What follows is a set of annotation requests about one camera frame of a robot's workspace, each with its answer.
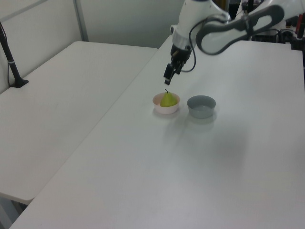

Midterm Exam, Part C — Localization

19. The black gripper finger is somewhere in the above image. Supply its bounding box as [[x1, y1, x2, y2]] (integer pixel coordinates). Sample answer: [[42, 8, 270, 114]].
[[175, 61, 186, 75], [163, 62, 176, 86]]

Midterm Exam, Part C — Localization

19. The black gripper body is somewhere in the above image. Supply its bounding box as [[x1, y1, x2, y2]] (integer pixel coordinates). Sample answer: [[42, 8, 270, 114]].
[[170, 43, 193, 70]]

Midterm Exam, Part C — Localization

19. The green pear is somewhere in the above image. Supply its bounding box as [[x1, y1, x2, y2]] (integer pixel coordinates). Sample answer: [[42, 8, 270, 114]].
[[160, 89, 178, 108]]

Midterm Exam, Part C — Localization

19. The pink bowl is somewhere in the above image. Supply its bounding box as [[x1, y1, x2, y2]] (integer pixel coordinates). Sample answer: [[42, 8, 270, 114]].
[[152, 93, 180, 115]]

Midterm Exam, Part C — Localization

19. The grey bowl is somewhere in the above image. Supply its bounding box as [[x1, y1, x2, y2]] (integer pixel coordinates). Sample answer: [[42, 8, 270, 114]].
[[186, 95, 217, 119]]

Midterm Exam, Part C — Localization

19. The black equipment clutter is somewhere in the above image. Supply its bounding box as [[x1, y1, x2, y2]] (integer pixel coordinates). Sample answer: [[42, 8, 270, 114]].
[[250, 13, 305, 51]]

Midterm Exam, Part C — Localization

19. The white side table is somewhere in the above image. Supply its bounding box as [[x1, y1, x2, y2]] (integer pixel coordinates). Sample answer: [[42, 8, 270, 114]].
[[0, 41, 159, 206]]

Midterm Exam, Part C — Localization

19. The black pole stand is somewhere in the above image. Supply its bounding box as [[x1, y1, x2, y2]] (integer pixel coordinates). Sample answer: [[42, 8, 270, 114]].
[[0, 21, 30, 89]]

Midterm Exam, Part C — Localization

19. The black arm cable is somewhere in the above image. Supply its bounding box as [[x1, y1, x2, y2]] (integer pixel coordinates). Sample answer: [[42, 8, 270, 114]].
[[180, 21, 197, 73]]

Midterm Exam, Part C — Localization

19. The grey partition post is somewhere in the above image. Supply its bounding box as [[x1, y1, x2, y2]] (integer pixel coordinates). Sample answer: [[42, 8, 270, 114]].
[[72, 0, 89, 42]]

